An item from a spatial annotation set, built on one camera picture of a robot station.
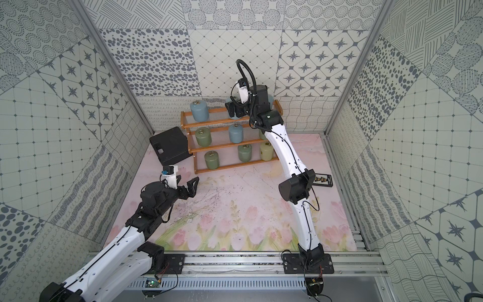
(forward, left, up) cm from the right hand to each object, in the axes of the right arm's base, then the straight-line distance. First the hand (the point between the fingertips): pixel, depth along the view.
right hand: (236, 103), depth 83 cm
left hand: (-28, +18, -18) cm, 38 cm away
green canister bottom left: (-10, +14, -29) cm, 34 cm away
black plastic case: (+3, +41, -31) cm, 52 cm away
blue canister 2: (-4, +1, -15) cm, 16 cm away
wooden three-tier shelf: (-1, +11, -24) cm, 26 cm away
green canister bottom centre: (-5, -3, -28) cm, 29 cm away
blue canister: (-3, +16, -1) cm, 17 cm away
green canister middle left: (-7, +16, -14) cm, 23 cm away
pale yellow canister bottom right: (-4, -15, -28) cm, 33 cm away
